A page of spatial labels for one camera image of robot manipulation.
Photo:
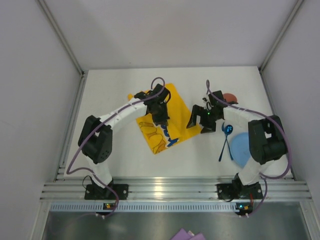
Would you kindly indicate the purple cloth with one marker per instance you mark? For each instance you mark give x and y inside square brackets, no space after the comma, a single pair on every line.
[182,234]

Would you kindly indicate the aluminium mounting rail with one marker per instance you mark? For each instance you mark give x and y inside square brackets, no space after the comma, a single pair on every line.
[169,189]

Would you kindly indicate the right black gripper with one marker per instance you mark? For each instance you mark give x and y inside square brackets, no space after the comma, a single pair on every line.
[201,118]

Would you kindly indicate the slotted grey cable duct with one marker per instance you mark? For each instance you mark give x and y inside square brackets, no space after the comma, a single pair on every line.
[151,207]

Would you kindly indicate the blue plastic plate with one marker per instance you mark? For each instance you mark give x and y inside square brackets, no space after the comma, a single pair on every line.
[240,150]

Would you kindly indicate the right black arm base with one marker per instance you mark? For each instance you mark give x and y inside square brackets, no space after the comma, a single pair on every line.
[236,191]

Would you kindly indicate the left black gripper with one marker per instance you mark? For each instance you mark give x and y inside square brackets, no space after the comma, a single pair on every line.
[160,115]

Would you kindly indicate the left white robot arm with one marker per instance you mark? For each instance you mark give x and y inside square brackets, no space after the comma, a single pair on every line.
[96,138]

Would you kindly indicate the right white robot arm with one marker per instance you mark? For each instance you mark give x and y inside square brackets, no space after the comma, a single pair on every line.
[266,141]

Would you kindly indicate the red plastic cup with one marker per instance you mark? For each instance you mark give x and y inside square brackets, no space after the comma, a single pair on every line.
[230,98]

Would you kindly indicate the yellow cartoon placemat cloth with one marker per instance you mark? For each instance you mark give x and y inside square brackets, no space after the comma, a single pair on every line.
[161,137]

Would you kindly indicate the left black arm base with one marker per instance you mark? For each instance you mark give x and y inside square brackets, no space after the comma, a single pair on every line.
[95,192]

